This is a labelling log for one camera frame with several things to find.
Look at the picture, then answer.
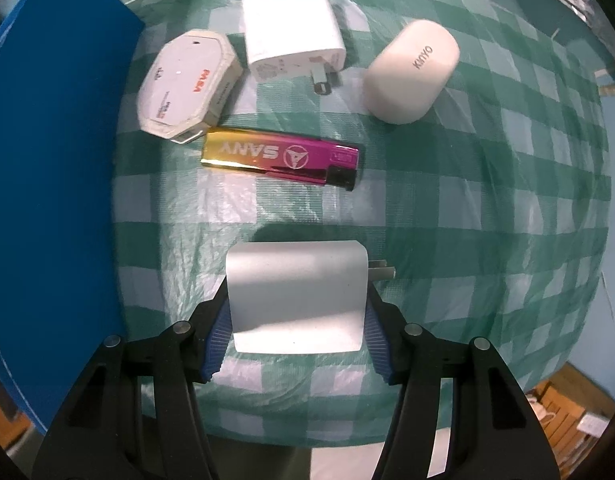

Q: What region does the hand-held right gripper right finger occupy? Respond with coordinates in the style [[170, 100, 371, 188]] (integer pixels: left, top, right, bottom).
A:
[[362, 282, 561, 480]]

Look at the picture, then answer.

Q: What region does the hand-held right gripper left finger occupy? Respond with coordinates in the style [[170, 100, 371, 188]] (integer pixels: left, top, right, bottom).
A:
[[32, 285, 233, 480]]

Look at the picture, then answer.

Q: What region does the silver wall charger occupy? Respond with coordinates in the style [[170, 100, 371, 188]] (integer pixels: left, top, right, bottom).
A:
[[225, 241, 395, 354]]

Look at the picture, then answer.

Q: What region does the pink and gold lighter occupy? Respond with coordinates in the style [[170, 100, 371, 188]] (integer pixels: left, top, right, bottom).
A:
[[201, 126, 361, 191]]

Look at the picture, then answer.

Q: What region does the blue cardboard box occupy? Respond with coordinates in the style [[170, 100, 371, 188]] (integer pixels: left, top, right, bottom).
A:
[[0, 0, 146, 436]]

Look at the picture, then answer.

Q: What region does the white octagonal hub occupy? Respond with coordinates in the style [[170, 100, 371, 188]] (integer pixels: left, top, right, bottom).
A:
[[138, 29, 243, 145]]

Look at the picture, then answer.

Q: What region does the white oval case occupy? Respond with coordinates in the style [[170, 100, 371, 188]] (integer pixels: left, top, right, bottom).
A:
[[362, 19, 461, 125]]

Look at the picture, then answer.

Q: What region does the white wall charger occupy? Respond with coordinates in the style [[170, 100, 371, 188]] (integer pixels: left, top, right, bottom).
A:
[[242, 0, 347, 95]]

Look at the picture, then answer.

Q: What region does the green checked plastic tablecloth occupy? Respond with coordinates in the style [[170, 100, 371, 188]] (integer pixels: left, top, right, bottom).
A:
[[110, 0, 613, 448]]

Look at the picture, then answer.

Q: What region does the brown cardboard pile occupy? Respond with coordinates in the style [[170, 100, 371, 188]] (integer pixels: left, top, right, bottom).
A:
[[525, 362, 615, 480]]

